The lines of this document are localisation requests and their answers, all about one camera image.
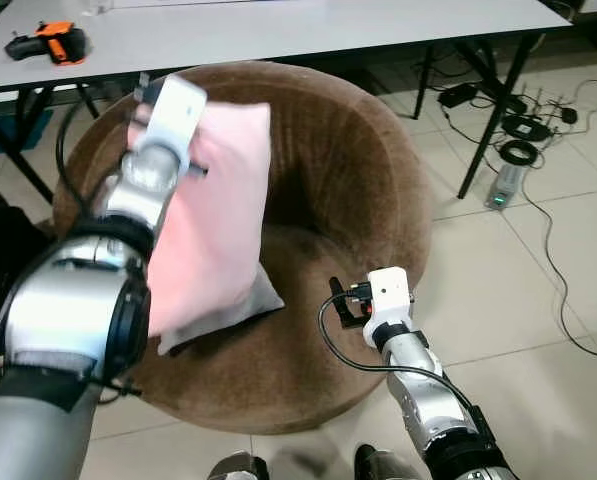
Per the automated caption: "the black bag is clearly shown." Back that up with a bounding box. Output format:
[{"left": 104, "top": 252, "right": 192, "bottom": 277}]
[{"left": 0, "top": 192, "right": 51, "bottom": 346}]

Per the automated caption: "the blue storage box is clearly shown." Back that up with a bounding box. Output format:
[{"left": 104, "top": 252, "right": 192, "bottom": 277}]
[{"left": 0, "top": 108, "right": 52, "bottom": 157}]

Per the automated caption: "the brown round velvet sofa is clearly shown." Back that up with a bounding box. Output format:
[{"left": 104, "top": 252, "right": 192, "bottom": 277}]
[{"left": 53, "top": 62, "right": 434, "bottom": 436}]

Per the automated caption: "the black power adapter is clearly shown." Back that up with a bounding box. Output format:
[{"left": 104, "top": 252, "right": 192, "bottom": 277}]
[{"left": 437, "top": 82, "right": 480, "bottom": 109}]

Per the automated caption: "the white table with black legs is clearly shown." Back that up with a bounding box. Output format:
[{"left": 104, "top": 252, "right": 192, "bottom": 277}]
[{"left": 0, "top": 0, "right": 574, "bottom": 201}]

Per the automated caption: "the small grey electronic device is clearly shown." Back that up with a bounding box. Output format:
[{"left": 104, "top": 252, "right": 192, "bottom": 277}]
[{"left": 485, "top": 163, "right": 528, "bottom": 212}]

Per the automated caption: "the black coiled cable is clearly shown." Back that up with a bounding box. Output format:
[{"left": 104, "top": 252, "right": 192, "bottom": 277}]
[{"left": 502, "top": 140, "right": 542, "bottom": 168}]

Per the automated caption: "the silver left robot leg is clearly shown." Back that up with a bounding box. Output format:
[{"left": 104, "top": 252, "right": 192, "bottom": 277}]
[{"left": 208, "top": 452, "right": 271, "bottom": 480}]

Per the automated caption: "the orange and black tool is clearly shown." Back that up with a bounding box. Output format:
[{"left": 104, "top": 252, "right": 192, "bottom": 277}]
[{"left": 4, "top": 21, "right": 90, "bottom": 67}]

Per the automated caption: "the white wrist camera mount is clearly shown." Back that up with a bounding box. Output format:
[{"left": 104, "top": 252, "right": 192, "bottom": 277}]
[
  {"left": 138, "top": 75, "right": 210, "bottom": 169},
  {"left": 363, "top": 266, "right": 416, "bottom": 348}
]

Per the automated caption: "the long black floor cable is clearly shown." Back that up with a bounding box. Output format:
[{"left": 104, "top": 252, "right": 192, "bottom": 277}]
[{"left": 518, "top": 190, "right": 597, "bottom": 363}]

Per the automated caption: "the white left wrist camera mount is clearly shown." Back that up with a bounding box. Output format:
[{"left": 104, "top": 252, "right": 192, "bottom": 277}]
[{"left": 138, "top": 75, "right": 210, "bottom": 169}]

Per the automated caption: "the grey little bear pillow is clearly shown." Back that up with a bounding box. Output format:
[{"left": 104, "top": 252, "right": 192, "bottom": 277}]
[{"left": 158, "top": 262, "right": 287, "bottom": 357}]

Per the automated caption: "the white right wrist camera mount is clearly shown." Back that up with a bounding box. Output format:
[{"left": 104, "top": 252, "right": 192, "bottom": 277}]
[{"left": 363, "top": 266, "right": 416, "bottom": 348}]

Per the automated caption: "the black device with antennas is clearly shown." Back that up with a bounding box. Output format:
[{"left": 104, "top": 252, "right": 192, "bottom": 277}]
[{"left": 500, "top": 95, "right": 579, "bottom": 141}]

